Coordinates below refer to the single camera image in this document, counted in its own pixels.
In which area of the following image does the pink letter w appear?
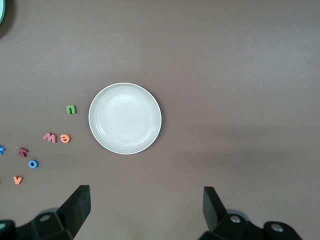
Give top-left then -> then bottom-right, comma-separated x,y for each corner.
42,132 -> 58,144

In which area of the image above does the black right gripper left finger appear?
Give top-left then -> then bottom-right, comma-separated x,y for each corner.
15,184 -> 91,240

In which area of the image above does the pale green round plate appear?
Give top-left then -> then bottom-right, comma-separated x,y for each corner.
0,0 -> 7,27

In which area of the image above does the beige round plate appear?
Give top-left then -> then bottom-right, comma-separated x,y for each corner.
88,82 -> 163,155

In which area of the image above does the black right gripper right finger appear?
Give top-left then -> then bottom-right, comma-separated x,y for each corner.
198,186 -> 303,240

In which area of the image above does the brown table cover sheet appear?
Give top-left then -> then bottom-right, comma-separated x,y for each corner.
0,0 -> 320,240

